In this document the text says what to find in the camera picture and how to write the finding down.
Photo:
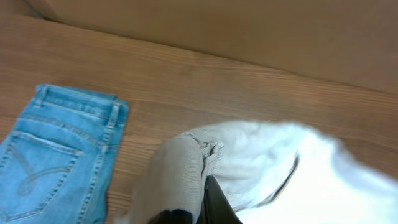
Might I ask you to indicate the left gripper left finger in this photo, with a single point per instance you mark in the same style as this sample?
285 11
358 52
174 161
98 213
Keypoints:
172 217

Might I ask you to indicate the beige cotton shorts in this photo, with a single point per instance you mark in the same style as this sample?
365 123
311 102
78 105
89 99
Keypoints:
270 172

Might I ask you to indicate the folded light blue jeans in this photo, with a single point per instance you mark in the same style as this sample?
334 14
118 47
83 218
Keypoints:
58 159

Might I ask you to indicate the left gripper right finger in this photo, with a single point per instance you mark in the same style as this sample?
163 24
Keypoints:
215 208

